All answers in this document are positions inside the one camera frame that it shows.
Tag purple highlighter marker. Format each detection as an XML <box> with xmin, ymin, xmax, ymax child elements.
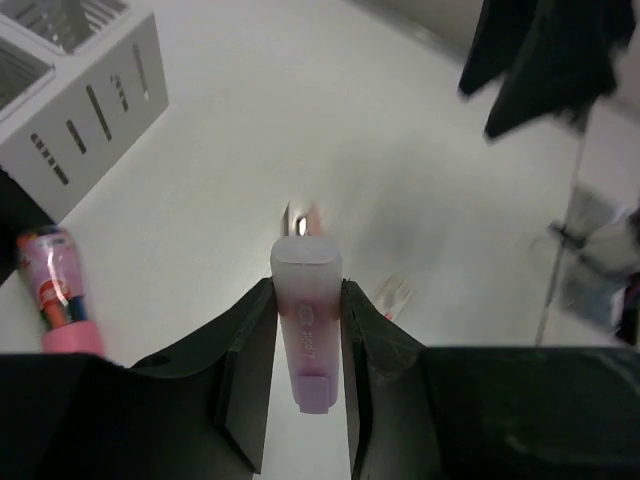
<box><xmin>270</xmin><ymin>236</ymin><xmax>342</xmax><ymax>415</ymax></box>

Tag white slotted container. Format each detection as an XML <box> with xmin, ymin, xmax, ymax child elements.
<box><xmin>1</xmin><ymin>1</ymin><xmax>168</xmax><ymax>222</ymax></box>

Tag pink crayon tube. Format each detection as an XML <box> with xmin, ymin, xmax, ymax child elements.
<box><xmin>16</xmin><ymin>225</ymin><xmax>104</xmax><ymax>356</ymax></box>

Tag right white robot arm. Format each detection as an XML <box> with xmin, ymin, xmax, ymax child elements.
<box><xmin>458</xmin><ymin>1</ymin><xmax>639</xmax><ymax>345</ymax></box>

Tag pink mini stapler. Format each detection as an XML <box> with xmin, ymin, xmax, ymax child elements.
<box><xmin>281</xmin><ymin>201</ymin><xmax>325</xmax><ymax>237</ymax></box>

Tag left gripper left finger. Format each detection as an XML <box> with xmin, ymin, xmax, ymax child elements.
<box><xmin>1</xmin><ymin>279</ymin><xmax>277</xmax><ymax>479</ymax></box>

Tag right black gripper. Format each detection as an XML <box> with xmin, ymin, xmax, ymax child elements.
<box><xmin>458</xmin><ymin>0</ymin><xmax>637</xmax><ymax>140</ymax></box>

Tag black slotted container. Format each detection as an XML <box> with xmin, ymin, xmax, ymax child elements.
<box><xmin>0</xmin><ymin>170</ymin><xmax>53</xmax><ymax>284</ymax></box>

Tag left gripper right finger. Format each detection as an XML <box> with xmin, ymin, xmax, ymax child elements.
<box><xmin>341</xmin><ymin>280</ymin><xmax>639</xmax><ymax>479</ymax></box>

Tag small eraser box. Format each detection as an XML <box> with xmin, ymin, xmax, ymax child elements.
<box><xmin>373</xmin><ymin>275</ymin><xmax>415</xmax><ymax>322</ymax></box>

